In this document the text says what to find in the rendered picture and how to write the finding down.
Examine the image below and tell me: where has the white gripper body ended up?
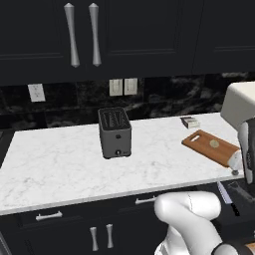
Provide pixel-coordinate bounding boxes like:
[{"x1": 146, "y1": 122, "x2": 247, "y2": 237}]
[{"x1": 227, "y1": 149, "x2": 245, "y2": 171}]

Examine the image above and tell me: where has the wooden cutting board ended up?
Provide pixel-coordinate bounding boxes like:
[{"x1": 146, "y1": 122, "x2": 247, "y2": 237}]
[{"x1": 180, "y1": 128, "x2": 241, "y2": 168}]

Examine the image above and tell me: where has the open black drawer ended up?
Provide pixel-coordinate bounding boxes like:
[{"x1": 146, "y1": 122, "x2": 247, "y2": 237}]
[{"x1": 195, "y1": 177, "x2": 255, "y2": 242}]

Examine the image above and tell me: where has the small grey white box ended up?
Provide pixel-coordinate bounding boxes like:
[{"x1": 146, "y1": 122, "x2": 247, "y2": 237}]
[{"x1": 179, "y1": 116, "x2": 202, "y2": 129}]

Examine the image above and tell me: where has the black drawer front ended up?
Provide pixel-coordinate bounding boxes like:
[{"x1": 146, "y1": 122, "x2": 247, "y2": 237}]
[
  {"x1": 15, "y1": 202, "x2": 121, "y2": 232},
  {"x1": 116, "y1": 189, "x2": 200, "y2": 215}
]

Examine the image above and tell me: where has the black lower cupboard door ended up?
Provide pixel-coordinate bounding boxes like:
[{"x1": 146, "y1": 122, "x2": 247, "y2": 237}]
[
  {"x1": 99, "y1": 212, "x2": 168, "y2": 255},
  {"x1": 18, "y1": 222, "x2": 103, "y2": 255}
]

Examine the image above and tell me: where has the black cupboard door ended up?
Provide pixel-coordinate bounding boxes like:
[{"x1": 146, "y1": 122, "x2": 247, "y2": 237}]
[
  {"x1": 99, "y1": 212, "x2": 168, "y2": 255},
  {"x1": 193, "y1": 0, "x2": 255, "y2": 76},
  {"x1": 83, "y1": 0, "x2": 196, "y2": 82},
  {"x1": 0, "y1": 0, "x2": 85, "y2": 87},
  {"x1": 18, "y1": 222, "x2": 103, "y2": 255}
]

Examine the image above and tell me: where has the grey toaster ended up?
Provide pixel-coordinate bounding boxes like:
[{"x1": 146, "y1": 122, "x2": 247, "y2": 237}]
[{"x1": 97, "y1": 107, "x2": 133, "y2": 160}]

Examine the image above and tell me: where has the black upper cupboard door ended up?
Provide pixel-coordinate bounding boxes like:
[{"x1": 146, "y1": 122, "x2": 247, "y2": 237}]
[
  {"x1": 193, "y1": 0, "x2": 255, "y2": 76},
  {"x1": 0, "y1": 0, "x2": 85, "y2": 87},
  {"x1": 83, "y1": 0, "x2": 196, "y2": 82}
]

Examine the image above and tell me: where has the black hob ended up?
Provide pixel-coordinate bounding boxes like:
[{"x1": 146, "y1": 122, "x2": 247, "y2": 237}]
[{"x1": 0, "y1": 128, "x2": 16, "y2": 169}]

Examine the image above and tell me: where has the knife with black handle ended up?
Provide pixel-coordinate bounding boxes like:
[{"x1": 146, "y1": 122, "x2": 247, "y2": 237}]
[{"x1": 216, "y1": 180, "x2": 241, "y2": 218}]

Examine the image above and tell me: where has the silver drawer handle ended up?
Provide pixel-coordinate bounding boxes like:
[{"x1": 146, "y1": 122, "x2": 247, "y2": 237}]
[
  {"x1": 134, "y1": 195, "x2": 158, "y2": 206},
  {"x1": 35, "y1": 210, "x2": 64, "y2": 222}
]

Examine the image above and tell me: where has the white light switch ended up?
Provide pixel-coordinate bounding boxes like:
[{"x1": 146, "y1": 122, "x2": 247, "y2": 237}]
[
  {"x1": 124, "y1": 77, "x2": 139, "y2": 97},
  {"x1": 109, "y1": 78, "x2": 125, "y2": 98}
]

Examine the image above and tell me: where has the silver lower cupboard handle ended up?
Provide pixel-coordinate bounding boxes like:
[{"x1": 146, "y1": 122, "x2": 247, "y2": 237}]
[
  {"x1": 105, "y1": 223, "x2": 115, "y2": 250},
  {"x1": 89, "y1": 226, "x2": 100, "y2": 253}
]

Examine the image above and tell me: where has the silver cupboard door handle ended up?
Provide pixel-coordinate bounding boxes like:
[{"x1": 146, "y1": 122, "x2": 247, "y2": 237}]
[
  {"x1": 63, "y1": 2, "x2": 82, "y2": 69},
  {"x1": 88, "y1": 2, "x2": 103, "y2": 68}
]

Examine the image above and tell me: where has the white wall outlet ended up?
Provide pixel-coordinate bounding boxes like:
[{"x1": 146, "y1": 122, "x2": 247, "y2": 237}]
[{"x1": 27, "y1": 83, "x2": 47, "y2": 104}]

